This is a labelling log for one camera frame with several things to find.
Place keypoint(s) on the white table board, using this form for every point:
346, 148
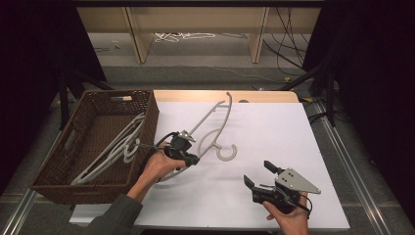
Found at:
261, 137

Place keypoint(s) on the person's right hand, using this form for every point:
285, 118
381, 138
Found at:
290, 223

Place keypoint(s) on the black curtain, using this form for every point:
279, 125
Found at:
375, 81
36, 65

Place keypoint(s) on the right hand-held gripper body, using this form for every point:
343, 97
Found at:
293, 182

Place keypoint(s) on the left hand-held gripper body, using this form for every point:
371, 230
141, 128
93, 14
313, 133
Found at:
179, 145

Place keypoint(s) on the grey plastic clothes hanger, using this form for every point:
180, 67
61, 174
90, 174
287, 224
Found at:
130, 160
130, 126
226, 159

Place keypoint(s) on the black tripod stand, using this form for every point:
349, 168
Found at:
329, 94
65, 98

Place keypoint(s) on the light wooden shelf unit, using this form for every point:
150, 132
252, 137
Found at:
195, 19

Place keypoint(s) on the brown wicker basket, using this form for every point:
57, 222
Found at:
94, 130

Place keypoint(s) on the aluminium floor rail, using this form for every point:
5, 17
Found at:
19, 212
352, 169

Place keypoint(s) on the person's left hand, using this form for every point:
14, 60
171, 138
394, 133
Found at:
158, 168

